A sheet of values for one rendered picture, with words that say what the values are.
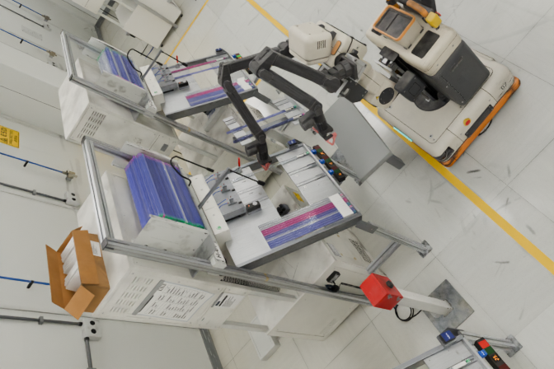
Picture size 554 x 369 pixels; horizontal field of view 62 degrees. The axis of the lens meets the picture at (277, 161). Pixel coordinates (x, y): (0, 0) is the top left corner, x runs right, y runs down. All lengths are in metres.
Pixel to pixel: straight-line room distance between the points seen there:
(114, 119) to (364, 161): 1.70
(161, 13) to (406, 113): 4.54
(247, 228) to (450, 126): 1.35
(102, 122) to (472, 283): 2.53
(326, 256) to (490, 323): 0.95
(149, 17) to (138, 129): 3.67
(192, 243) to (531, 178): 1.91
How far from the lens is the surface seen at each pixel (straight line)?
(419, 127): 3.02
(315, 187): 2.63
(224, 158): 3.74
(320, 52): 2.27
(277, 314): 2.88
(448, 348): 2.12
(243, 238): 2.43
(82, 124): 3.31
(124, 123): 3.34
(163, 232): 2.13
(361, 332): 3.25
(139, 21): 6.87
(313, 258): 2.75
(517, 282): 2.85
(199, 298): 2.38
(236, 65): 2.44
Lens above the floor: 2.71
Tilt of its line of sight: 41 degrees down
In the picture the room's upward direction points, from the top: 65 degrees counter-clockwise
